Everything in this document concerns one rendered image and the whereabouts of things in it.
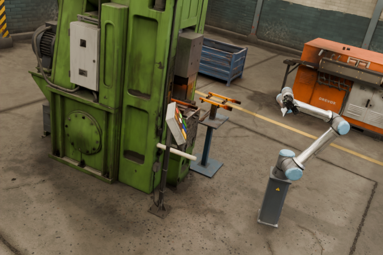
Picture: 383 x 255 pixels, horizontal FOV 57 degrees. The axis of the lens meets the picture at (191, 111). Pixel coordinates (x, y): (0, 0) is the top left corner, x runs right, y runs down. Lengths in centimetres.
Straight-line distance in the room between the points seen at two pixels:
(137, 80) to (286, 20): 805
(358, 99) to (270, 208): 342
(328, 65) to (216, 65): 228
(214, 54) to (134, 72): 406
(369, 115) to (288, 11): 525
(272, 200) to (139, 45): 206
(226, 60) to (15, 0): 490
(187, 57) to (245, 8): 828
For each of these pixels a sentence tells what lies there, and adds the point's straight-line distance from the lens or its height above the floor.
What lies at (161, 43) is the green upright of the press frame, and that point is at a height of 172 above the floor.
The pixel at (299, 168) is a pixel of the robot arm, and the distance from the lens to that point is 347.
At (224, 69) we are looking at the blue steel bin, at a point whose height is 33.
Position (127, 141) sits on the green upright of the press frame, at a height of 54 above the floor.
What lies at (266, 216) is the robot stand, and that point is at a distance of 397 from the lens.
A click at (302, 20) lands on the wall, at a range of 1104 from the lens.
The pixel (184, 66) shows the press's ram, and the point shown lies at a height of 148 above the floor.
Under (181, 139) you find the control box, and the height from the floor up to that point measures 99.
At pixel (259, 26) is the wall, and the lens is 1153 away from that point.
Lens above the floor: 258
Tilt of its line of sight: 25 degrees down
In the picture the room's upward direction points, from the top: 9 degrees clockwise
